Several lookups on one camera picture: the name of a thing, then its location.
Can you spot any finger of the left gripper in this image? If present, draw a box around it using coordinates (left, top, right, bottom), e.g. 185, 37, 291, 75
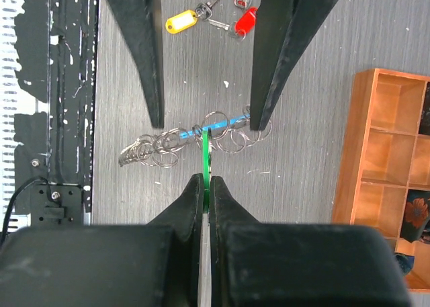
107, 0, 165, 129
250, 0, 338, 131

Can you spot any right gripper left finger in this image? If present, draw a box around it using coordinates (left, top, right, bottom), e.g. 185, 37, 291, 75
148, 173, 204, 242

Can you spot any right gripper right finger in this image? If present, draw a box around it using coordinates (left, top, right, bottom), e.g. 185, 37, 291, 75
209, 176, 259, 243

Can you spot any blue-handled keyring with rings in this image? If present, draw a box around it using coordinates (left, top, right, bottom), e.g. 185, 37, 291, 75
118, 105, 273, 168

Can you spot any red tag key upper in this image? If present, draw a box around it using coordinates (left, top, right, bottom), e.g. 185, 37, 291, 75
208, 7, 258, 40

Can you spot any wooden compartment tray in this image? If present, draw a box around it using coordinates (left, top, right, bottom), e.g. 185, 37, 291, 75
332, 69, 429, 293

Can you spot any grey cable duct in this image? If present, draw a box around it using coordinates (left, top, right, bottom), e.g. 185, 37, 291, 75
1, 0, 22, 220

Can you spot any yellow tag key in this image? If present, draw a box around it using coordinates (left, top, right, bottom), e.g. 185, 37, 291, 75
165, 0, 219, 34

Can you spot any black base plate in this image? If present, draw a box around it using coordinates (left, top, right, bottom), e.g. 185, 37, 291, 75
13, 0, 99, 225

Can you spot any green tag key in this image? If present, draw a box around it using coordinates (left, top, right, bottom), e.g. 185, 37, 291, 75
202, 128, 212, 213

